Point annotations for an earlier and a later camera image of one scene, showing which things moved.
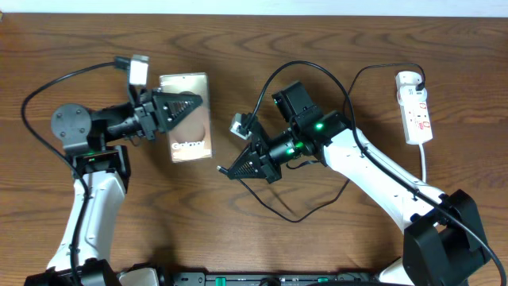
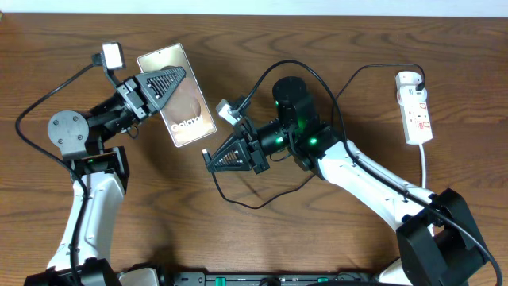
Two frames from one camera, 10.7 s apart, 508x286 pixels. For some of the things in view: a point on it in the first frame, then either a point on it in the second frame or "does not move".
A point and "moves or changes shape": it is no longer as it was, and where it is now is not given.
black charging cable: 350,179 to 370,66
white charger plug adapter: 407,78 does not move
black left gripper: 149,119 to 136,103
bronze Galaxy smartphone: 191,139 moves or changes shape
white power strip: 414,112 does not move
